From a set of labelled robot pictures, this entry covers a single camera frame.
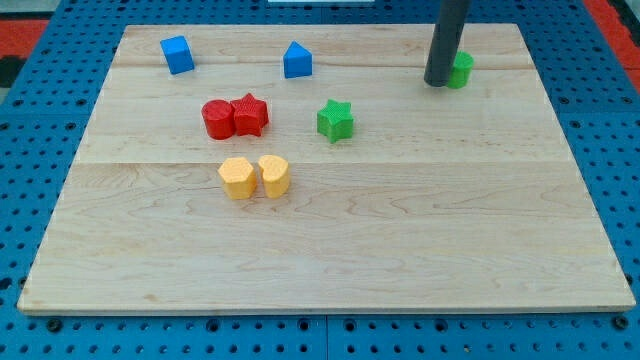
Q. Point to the yellow hexagon block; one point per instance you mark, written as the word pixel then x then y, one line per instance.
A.
pixel 238 177

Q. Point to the blue triangular prism block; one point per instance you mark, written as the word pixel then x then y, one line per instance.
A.
pixel 297 61

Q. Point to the yellow heart block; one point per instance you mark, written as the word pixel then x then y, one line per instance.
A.
pixel 275 174

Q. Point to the light wooden board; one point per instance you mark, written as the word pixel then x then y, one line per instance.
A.
pixel 442 202

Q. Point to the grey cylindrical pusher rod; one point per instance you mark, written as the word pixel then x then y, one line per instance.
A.
pixel 445 41

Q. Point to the blue cube block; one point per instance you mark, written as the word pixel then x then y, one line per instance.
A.
pixel 178 55

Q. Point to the red star block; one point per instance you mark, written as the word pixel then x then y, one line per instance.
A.
pixel 250 115

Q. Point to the red cylinder block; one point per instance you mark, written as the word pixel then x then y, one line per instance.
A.
pixel 218 117

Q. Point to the green star block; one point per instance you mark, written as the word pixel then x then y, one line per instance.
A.
pixel 335 121

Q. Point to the green cylinder block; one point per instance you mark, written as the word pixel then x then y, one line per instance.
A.
pixel 461 70

